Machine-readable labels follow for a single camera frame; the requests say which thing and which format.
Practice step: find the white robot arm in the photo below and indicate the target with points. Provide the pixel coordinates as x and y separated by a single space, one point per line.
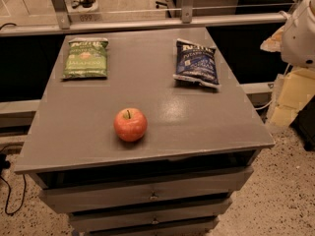
298 39

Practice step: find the red apple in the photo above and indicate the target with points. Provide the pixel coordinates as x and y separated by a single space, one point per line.
130 124

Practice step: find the grey drawer cabinet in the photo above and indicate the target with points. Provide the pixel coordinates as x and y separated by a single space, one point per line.
140 153

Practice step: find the blue chip bag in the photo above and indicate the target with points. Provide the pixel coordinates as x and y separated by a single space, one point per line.
196 63

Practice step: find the green chip bag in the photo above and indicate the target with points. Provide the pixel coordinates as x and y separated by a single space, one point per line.
87 58

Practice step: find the bottom grey drawer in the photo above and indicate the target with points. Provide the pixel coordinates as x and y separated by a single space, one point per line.
170 228

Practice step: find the grey drawer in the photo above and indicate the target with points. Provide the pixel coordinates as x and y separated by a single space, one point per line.
170 228
150 190
153 214

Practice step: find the middle grey drawer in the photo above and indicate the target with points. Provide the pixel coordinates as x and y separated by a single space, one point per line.
153 214

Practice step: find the top grey drawer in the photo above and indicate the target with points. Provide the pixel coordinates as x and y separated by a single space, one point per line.
150 190

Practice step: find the metal rail frame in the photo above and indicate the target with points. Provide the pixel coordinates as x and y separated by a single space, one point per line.
35 17

